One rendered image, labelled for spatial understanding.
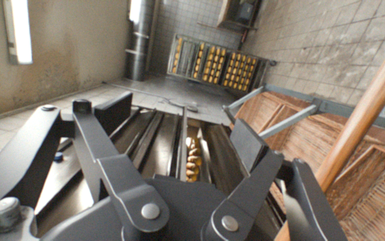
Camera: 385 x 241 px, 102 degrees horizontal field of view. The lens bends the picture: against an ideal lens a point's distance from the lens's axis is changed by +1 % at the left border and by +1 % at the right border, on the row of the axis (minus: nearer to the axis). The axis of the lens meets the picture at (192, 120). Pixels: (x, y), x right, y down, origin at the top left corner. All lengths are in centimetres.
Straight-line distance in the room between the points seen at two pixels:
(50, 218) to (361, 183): 124
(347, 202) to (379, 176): 17
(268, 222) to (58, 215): 88
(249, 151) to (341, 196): 87
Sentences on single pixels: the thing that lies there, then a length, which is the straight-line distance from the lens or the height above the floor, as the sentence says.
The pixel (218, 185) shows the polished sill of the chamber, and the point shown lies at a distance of 100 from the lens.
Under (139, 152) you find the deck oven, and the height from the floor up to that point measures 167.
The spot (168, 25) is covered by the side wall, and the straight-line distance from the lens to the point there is 532.
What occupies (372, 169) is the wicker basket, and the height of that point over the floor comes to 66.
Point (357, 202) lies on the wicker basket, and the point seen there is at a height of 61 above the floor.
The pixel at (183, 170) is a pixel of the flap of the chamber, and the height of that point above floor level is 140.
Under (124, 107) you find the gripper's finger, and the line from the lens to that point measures 18.
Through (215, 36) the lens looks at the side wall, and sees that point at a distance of 531.
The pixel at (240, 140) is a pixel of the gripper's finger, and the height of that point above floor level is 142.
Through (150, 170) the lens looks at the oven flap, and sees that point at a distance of 98.
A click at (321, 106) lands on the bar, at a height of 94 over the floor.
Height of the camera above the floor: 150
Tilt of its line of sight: 7 degrees down
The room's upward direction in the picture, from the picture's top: 77 degrees counter-clockwise
